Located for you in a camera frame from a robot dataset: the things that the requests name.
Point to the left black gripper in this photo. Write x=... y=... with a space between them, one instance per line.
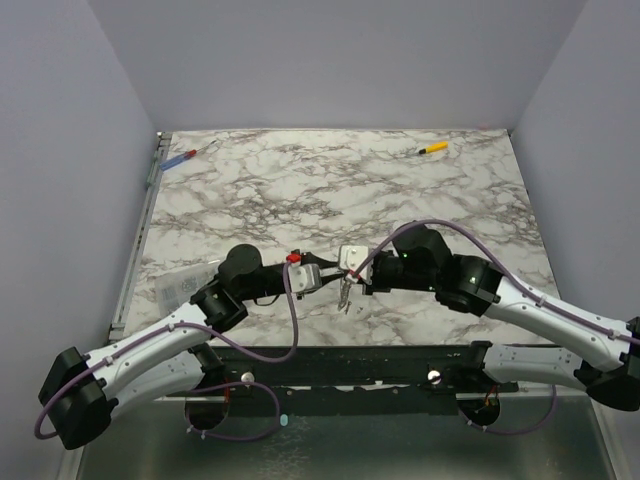
x=323 y=264

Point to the metal carabiner with key rings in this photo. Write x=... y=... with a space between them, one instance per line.
x=346 y=283

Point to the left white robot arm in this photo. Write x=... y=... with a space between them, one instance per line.
x=84 y=392

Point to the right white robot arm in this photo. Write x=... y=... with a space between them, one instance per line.
x=589 y=352

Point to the yellow screwdriver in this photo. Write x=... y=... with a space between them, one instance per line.
x=433 y=148

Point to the blue red screwdriver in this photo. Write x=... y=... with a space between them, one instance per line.
x=183 y=157

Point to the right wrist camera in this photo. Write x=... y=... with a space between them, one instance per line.
x=353 y=260

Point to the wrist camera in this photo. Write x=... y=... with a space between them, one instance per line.
x=299 y=275
x=353 y=260

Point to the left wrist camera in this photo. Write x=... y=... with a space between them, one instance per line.
x=299 y=275

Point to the black mounting rail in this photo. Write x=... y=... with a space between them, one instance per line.
x=350 y=380

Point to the aluminium side rail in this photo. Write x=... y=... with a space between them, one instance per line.
x=118 y=322

